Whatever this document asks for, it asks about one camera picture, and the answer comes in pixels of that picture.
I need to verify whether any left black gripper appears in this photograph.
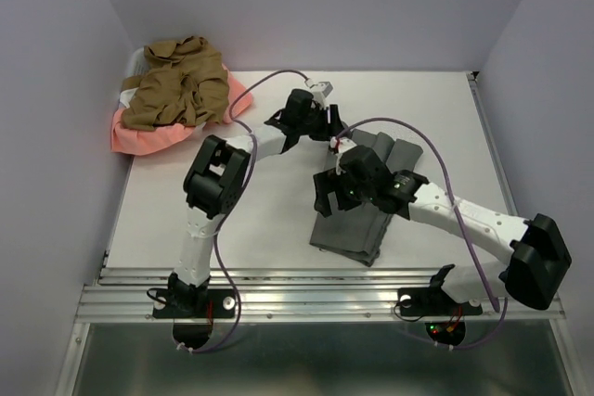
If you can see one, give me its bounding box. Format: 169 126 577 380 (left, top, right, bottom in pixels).
297 105 348 142

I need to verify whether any grey pleated skirt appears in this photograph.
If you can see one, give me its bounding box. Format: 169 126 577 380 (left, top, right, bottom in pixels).
309 129 423 267

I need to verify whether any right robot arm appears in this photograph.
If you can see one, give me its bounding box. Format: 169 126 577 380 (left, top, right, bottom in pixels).
314 146 572 315

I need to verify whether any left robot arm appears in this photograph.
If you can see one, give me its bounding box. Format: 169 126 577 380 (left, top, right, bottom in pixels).
157 82 342 316

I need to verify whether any tan brown skirt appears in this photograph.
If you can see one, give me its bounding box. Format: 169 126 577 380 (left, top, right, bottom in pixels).
121 36 230 132

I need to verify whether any white garment under pile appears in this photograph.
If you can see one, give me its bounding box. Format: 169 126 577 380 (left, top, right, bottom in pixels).
119 47 150 109

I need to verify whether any pink skirt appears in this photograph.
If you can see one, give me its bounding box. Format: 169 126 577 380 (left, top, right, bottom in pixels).
110 71 253 156

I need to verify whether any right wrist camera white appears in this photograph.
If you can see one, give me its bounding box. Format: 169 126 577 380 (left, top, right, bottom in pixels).
329 136 356 175

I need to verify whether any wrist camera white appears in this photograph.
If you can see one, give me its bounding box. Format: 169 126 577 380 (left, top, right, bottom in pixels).
329 136 356 175
305 79 333 104

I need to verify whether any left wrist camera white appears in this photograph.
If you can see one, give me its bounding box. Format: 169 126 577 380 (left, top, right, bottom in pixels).
305 79 333 104

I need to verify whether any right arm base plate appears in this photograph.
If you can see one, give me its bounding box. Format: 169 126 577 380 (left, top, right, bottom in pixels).
394 287 483 319

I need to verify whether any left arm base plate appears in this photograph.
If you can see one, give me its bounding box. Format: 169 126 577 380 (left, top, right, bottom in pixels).
147 287 236 319

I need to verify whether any aluminium mounting rail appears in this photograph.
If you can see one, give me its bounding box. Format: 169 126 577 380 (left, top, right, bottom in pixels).
73 268 565 326

